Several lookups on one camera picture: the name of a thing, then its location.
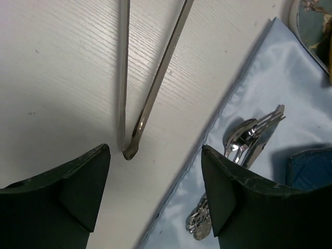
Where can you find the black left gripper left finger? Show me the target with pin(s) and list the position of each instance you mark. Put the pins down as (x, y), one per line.
(57, 208)

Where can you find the floral metal tray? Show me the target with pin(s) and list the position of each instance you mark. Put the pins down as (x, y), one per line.
(310, 21)

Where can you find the silver knife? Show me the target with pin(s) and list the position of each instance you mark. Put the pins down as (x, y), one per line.
(257, 148)

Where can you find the light blue cloth napkin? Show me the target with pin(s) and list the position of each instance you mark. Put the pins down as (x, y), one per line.
(278, 71)

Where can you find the blue leaf-shaped plate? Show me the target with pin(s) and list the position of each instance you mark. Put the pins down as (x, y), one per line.
(309, 170)

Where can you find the silver metal tongs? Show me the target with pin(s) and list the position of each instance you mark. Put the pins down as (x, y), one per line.
(130, 150)

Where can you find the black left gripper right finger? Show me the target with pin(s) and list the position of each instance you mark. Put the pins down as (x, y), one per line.
(250, 211)

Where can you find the silver fork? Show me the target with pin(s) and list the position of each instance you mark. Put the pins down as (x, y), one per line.
(199, 220)

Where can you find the silver spoon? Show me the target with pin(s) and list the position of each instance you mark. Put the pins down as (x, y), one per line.
(236, 138)

